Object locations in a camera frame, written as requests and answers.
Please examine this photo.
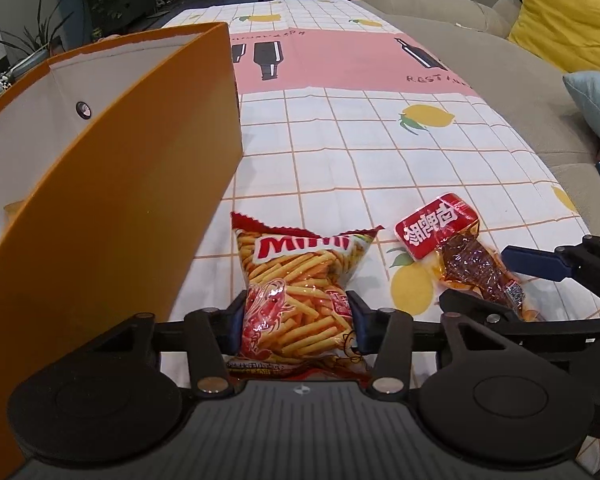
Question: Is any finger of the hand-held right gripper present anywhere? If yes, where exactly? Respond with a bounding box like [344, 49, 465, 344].
[439, 287, 600, 361]
[502, 234, 600, 286]

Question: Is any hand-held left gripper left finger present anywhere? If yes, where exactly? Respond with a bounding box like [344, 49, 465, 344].
[87, 290, 246, 395]

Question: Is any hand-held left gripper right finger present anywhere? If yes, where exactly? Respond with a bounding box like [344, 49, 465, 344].
[346, 290, 518, 395]

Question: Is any orange fries snack packet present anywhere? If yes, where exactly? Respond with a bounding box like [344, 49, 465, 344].
[225, 211, 386, 378]

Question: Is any red meat snack packet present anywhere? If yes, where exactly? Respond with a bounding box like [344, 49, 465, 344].
[394, 192, 543, 323]

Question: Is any orange cardboard box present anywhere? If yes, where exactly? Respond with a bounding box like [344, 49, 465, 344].
[0, 21, 244, 480]

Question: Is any checked lemon print tablecloth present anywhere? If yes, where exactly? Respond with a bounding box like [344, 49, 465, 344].
[157, 0, 600, 480]

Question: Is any light blue cushion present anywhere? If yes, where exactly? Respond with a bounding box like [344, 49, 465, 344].
[562, 71, 600, 156]

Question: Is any beige sofa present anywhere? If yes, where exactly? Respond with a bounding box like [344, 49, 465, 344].
[352, 0, 600, 241]

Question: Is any yellow cushion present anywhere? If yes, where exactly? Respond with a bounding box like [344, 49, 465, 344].
[507, 0, 600, 75]

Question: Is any spiky potted plant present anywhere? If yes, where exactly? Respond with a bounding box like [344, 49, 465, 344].
[0, 0, 76, 86]

